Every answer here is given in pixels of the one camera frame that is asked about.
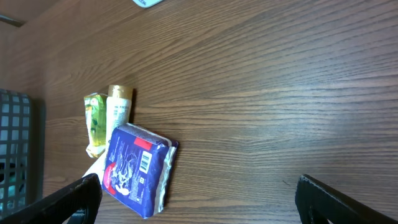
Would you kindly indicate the white tube gold cap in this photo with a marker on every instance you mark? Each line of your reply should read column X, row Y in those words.
column 118, row 110

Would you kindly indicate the white barcode scanner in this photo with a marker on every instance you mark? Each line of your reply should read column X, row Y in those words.
column 146, row 3

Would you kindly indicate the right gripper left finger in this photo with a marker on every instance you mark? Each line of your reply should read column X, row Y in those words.
column 76, row 203

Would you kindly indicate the purple snack package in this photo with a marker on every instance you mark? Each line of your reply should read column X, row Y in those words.
column 138, row 167

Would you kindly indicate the green drink carton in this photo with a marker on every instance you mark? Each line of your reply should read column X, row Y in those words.
column 95, row 115

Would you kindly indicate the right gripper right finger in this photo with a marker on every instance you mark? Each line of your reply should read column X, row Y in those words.
column 319, row 203

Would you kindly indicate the grey plastic mesh basket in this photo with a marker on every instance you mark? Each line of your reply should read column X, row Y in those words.
column 16, row 116

